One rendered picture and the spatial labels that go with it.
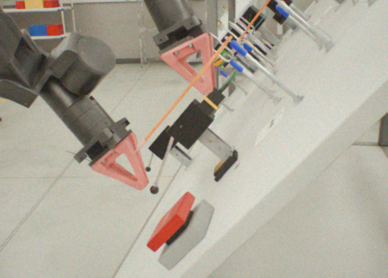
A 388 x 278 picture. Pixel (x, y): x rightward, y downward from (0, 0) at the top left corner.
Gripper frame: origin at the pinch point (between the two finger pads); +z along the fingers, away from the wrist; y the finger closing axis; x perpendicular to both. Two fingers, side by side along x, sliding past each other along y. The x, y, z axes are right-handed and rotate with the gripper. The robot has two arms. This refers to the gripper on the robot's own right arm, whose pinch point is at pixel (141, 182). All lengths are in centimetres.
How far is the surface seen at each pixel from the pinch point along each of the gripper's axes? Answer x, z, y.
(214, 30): -21, -17, 96
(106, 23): 135, -208, 744
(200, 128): -12.4, -0.8, -2.0
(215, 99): -16.4, -2.5, -1.1
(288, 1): -40, -7, 49
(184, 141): -9.5, -0.8, -2.0
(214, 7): -26, -23, 95
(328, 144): -23.7, 3.8, -28.4
